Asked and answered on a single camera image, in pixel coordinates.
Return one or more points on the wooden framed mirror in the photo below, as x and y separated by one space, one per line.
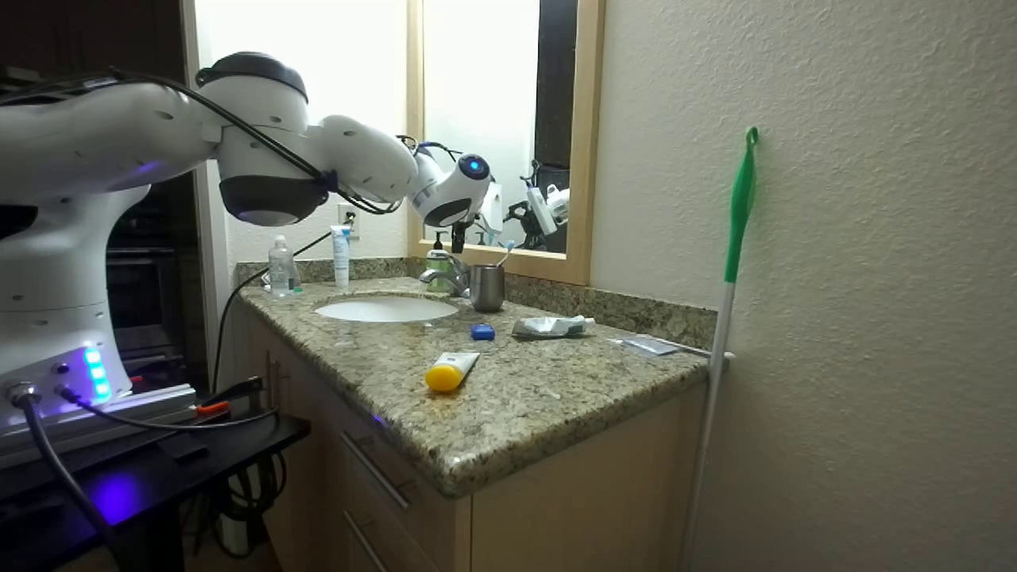
581 139

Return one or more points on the white oval sink basin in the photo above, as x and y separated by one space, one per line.
384 309

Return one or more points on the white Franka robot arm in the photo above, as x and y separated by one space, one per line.
65 210

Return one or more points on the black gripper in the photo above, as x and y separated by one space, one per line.
465 225

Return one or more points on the clear plastic bottle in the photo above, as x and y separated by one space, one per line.
281 272

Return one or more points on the grey toothpaste tube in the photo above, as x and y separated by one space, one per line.
550 327

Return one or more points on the small blue floss container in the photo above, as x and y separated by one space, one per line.
483 330

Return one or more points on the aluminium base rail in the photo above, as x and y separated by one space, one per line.
128 409

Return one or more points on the green soap pump bottle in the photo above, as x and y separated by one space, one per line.
438 265

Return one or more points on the white and blue lotion tube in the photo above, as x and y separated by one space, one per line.
340 257

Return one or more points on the stainless steel cup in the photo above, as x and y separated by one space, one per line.
488 289

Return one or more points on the blue and clear toothbrush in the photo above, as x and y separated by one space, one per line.
501 256

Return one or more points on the yellow sponge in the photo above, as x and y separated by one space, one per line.
450 373

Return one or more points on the black robot table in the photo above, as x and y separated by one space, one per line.
160 465

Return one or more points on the clear plastic wrapper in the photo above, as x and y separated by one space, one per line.
650 348

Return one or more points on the orange clamp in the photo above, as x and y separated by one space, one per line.
226 397

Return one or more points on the chrome faucet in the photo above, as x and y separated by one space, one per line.
442 280

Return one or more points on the beige vanity cabinet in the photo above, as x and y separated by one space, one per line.
573 509

